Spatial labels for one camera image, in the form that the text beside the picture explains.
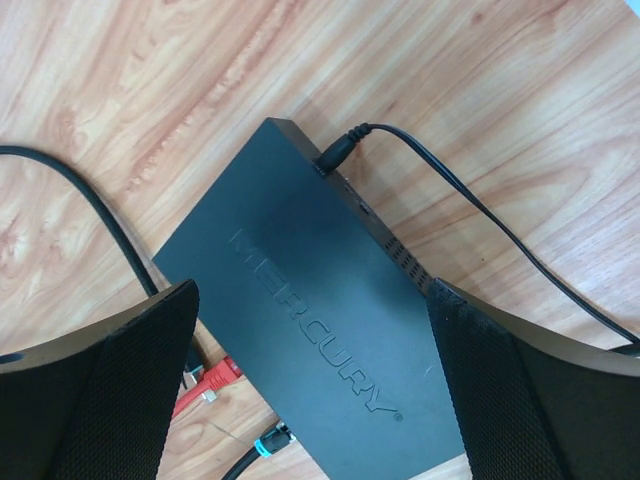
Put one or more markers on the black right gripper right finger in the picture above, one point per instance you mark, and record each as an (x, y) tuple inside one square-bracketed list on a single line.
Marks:
[(531, 403)]

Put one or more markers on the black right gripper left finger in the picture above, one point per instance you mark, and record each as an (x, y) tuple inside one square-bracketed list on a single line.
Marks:
[(97, 403)]

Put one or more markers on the black network switch box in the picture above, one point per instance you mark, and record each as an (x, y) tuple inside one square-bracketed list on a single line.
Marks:
[(321, 306)]

